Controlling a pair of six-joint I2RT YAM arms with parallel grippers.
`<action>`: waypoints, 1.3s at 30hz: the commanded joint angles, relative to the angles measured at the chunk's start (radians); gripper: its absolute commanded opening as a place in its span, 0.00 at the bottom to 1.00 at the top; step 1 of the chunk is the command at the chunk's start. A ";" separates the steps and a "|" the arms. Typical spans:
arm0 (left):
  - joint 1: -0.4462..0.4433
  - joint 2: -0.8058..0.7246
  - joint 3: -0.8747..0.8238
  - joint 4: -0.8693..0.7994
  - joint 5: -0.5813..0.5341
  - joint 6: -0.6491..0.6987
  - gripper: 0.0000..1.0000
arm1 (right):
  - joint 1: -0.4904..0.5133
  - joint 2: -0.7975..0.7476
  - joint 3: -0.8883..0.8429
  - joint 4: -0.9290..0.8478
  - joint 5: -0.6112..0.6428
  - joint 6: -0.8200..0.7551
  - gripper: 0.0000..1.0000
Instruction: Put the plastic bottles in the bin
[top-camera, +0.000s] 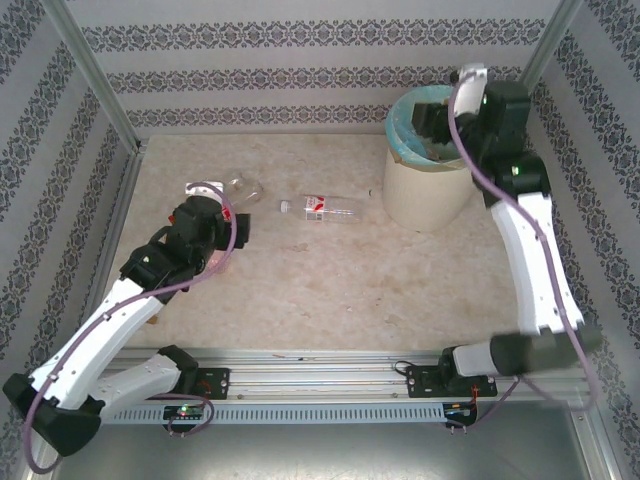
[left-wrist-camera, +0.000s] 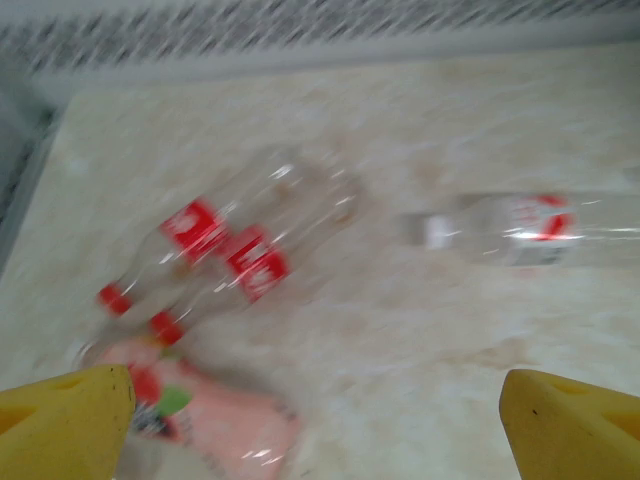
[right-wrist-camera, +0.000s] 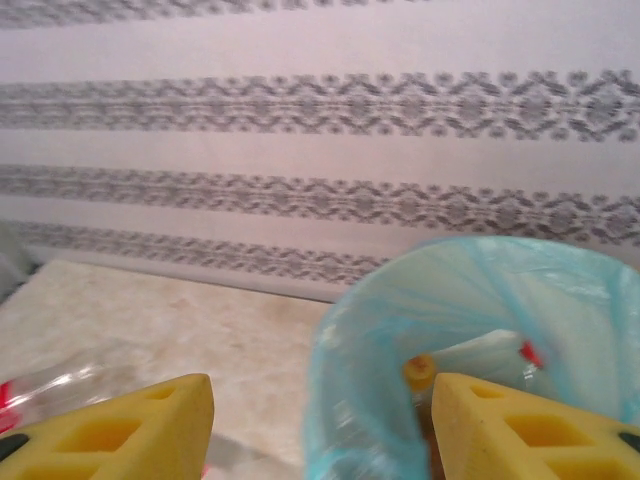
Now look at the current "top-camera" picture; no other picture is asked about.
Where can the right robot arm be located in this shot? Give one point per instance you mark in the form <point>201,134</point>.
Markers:
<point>530,270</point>

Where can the aluminium side rail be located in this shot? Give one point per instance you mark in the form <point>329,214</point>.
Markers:
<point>122,200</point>

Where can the grey metal sheet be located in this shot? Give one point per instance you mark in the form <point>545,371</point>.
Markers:
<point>320,450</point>

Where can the clear bottle white cap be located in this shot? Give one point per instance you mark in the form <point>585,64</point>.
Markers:
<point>335,212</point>

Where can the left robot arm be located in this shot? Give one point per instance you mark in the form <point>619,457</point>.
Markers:
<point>115,330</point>

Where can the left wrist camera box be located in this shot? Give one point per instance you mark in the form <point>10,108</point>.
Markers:
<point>205,190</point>

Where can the small controller board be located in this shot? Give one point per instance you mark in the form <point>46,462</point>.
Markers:
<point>457,410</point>
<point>185,411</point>

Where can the white waste bin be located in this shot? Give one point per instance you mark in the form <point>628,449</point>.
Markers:
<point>425,200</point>

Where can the clear cola bottle red cap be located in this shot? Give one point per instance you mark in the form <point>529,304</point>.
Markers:
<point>245,190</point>

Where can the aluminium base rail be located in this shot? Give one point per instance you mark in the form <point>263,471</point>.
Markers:
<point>320,372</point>

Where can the aluminium frame post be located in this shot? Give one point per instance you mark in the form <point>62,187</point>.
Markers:
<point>545,50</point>
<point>95,75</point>

